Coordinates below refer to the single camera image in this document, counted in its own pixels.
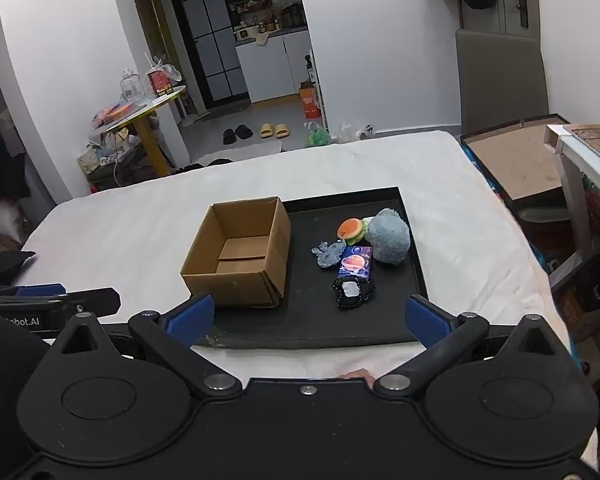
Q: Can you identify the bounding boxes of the clear plastic bag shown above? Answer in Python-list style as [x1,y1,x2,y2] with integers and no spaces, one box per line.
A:
[147,52,184,84]

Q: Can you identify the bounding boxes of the green plastic bag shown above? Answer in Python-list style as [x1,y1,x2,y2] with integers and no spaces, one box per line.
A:
[307,122,331,146]

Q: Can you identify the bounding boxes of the red box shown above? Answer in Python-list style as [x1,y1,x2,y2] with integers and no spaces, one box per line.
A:
[146,68,175,97]

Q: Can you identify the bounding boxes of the crumpled clear plastic bags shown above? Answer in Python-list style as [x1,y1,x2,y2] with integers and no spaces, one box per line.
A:
[330,119,377,142]

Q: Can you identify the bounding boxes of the white fluffy object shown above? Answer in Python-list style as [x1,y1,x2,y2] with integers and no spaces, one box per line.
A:
[0,198,24,241]

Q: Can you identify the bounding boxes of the dark cloth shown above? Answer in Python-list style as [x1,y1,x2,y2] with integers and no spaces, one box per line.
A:
[0,249,37,287]

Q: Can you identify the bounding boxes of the colourful bag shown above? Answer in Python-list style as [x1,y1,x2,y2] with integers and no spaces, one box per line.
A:
[92,101,137,129]

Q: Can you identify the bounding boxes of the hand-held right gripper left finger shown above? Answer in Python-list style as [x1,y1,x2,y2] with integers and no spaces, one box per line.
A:
[45,294,243,401]

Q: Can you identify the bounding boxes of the blue denim plush toy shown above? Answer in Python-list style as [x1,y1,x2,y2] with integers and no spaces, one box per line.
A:
[311,240,349,271]

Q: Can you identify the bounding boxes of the grey fluffy plush toy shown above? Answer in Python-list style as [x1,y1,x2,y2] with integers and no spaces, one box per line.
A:
[367,208,411,266]

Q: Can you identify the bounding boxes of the round table with yellow leg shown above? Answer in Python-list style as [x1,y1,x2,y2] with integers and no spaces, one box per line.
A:
[99,85,187,179]

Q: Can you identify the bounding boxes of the black plush with white centre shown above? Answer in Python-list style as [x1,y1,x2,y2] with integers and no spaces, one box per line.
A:
[333,275,377,313]

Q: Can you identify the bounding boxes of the black framed glass door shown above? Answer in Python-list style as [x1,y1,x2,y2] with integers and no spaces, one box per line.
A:
[164,0,251,111]

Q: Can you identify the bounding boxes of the white floor mat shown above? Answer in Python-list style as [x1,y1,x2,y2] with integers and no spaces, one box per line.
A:
[194,138,285,166]

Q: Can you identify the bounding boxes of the black tray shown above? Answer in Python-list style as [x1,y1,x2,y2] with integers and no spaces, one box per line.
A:
[195,187,429,351]

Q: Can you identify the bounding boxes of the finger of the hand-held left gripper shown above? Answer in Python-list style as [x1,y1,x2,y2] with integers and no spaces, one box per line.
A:
[0,287,122,319]
[0,283,67,298]

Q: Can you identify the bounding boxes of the purple packet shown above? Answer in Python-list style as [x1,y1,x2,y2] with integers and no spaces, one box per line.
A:
[338,245,376,281]

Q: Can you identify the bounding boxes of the glass jar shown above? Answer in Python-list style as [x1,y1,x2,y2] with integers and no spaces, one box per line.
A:
[119,68,140,101]

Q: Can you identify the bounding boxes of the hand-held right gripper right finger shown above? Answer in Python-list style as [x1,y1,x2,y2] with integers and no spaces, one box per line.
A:
[374,294,573,402]

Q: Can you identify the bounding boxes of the orange cardboard box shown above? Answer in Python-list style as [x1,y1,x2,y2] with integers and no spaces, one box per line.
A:
[298,82,322,120]

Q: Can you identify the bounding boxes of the grey padded panel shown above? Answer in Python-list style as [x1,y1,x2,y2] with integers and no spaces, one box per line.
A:
[454,28,551,134]

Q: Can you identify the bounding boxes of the brown cardboard box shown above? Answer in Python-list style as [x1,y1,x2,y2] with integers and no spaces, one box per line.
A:
[180,196,292,310]

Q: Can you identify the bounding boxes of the white side table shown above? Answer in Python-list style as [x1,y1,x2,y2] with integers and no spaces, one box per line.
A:
[543,122,600,262]

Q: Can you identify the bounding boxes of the burger plush toy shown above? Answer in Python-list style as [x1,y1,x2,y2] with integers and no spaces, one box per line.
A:
[336,217,369,244]

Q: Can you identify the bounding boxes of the door handle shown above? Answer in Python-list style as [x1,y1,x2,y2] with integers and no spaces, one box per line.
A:
[502,0,530,29]

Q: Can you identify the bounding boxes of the white cabinet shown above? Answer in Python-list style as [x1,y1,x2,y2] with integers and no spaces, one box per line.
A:
[234,29,312,105]

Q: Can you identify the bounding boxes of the person's right hand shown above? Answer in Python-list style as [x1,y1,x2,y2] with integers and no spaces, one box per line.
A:
[340,368,376,387]

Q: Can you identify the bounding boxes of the patterned tissue box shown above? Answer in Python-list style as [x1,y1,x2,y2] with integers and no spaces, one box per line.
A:
[77,147,104,176]

